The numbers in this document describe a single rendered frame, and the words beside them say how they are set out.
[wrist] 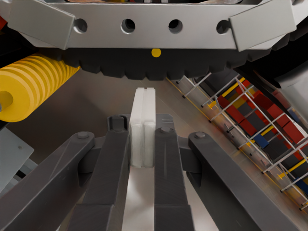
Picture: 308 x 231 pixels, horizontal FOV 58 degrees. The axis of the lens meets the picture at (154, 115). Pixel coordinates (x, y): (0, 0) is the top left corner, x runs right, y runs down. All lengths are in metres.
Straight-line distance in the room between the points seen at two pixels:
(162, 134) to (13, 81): 0.21
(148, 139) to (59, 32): 0.16
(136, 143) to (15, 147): 0.60
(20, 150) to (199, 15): 0.58
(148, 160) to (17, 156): 0.58
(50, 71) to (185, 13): 0.19
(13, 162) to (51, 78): 0.36
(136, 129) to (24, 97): 0.19
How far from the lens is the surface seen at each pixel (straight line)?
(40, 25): 0.29
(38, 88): 0.34
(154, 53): 0.36
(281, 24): 0.29
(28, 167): 0.85
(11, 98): 0.33
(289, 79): 0.49
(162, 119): 0.18
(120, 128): 0.15
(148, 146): 0.16
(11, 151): 0.73
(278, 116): 5.17
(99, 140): 0.16
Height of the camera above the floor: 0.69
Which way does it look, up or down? 16 degrees down
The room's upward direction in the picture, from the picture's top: 48 degrees clockwise
